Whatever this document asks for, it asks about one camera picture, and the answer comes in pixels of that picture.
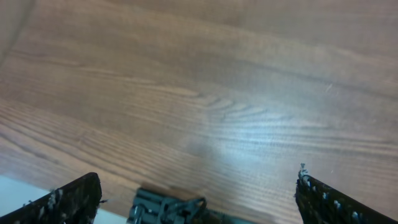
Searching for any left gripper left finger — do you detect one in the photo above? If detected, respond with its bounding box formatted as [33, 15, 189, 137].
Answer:
[1, 172, 102, 224]

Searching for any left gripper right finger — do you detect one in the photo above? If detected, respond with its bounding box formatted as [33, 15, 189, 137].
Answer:
[295, 163, 397, 224]

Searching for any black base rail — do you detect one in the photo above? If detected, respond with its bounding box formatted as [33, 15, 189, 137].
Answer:
[126, 187, 253, 224]

